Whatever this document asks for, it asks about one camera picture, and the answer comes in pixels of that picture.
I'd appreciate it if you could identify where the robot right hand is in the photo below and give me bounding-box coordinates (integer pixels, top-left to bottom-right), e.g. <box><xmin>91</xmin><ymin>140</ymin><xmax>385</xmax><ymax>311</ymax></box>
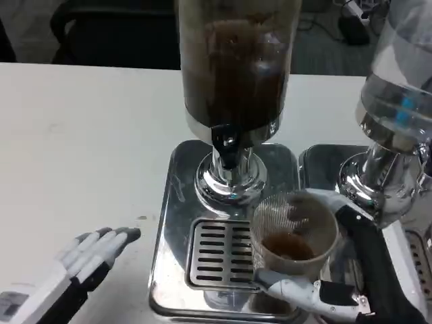
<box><xmin>254</xmin><ymin>188</ymin><xmax>432</xmax><ymax>324</ymax></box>

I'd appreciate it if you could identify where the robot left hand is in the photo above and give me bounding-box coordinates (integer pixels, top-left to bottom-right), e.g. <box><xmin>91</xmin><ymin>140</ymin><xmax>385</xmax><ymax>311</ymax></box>
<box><xmin>0</xmin><ymin>226</ymin><xmax>142</xmax><ymax>324</ymax></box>

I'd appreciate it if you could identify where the slotted steel drip grid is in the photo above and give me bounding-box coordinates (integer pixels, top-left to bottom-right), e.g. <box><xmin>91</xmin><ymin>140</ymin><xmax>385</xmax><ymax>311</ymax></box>
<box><xmin>404</xmin><ymin>229</ymin><xmax>432</xmax><ymax>298</ymax></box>
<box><xmin>185</xmin><ymin>218</ymin><xmax>263</xmax><ymax>292</ymax></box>

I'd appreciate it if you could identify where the clear water dispenser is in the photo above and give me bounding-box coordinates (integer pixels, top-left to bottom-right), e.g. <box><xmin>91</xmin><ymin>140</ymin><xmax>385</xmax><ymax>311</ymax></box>
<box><xmin>335</xmin><ymin>0</ymin><xmax>432</xmax><ymax>227</ymax></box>

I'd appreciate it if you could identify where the black dispenser tap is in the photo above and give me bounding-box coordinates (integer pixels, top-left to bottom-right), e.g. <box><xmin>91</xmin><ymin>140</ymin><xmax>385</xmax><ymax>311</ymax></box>
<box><xmin>211</xmin><ymin>124</ymin><xmax>239</xmax><ymax>169</ymax></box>

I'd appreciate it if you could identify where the black office chair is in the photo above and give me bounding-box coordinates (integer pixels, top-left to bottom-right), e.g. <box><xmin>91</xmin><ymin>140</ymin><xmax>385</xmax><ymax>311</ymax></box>
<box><xmin>49</xmin><ymin>0</ymin><xmax>182</xmax><ymax>71</ymax></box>

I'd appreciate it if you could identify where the dark drink dispenser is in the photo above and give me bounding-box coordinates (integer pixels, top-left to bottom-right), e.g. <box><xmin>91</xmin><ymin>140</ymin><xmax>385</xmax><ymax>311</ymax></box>
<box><xmin>175</xmin><ymin>0</ymin><xmax>303</xmax><ymax>207</ymax></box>

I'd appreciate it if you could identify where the black box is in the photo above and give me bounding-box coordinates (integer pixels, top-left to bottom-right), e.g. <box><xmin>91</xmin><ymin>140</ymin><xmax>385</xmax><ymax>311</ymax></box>
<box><xmin>338</xmin><ymin>15</ymin><xmax>369</xmax><ymax>45</ymax></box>

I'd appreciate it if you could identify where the white power strip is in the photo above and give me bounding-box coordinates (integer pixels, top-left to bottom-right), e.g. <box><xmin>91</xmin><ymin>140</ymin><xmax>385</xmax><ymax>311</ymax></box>
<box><xmin>343</xmin><ymin>0</ymin><xmax>365</xmax><ymax>18</ymax></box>

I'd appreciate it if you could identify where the black cable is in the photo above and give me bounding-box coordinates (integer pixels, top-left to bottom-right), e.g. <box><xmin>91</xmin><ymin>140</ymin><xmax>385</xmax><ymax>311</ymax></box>
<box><xmin>298</xmin><ymin>18</ymin><xmax>342</xmax><ymax>43</ymax></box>

